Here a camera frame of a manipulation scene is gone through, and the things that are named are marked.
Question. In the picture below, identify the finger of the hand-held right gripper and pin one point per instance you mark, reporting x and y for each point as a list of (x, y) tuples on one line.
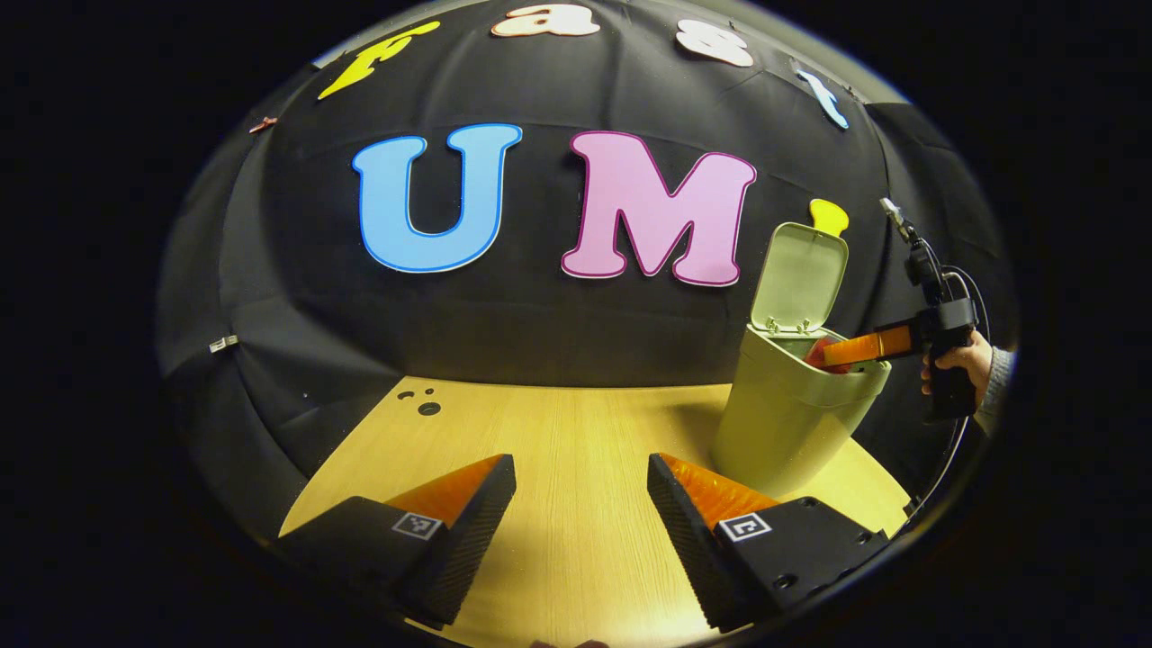
[(868, 346)]

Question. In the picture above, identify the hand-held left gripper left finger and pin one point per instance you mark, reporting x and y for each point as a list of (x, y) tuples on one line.
[(468, 549)]

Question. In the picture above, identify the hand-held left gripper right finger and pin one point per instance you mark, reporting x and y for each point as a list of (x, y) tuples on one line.
[(688, 549)]

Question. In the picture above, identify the red pop can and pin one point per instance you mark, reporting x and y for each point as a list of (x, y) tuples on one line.
[(817, 353)]

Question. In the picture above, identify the pale green desktop garbage bin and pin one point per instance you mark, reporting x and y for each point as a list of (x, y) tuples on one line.
[(783, 423)]

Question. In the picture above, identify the wooden desktop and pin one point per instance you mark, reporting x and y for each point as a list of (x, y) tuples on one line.
[(576, 450)]

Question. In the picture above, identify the black backdrop cloth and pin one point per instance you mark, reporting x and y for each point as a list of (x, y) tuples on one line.
[(540, 333)]

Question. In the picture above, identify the white cloth clip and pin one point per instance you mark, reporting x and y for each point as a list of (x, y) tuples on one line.
[(223, 343)]

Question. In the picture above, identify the pink cloth clip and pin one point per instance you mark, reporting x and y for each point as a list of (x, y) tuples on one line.
[(263, 124)]

